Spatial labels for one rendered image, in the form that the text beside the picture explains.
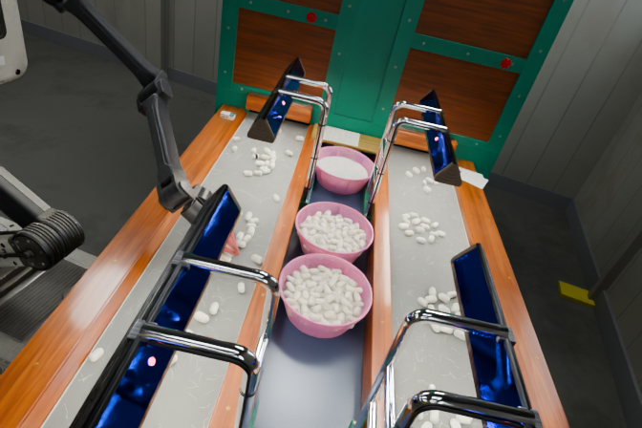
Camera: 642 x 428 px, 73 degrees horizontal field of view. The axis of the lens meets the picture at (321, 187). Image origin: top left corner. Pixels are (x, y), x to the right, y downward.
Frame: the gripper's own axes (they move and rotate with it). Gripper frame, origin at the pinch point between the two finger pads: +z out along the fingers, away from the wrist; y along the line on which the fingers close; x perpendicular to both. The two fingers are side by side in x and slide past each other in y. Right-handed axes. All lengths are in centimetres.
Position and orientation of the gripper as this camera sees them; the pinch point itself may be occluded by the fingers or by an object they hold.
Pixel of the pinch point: (236, 252)
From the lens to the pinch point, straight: 130.0
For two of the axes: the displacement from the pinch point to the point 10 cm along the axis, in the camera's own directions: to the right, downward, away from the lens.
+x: -7.9, 4.7, 4.0
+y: 1.1, -5.3, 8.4
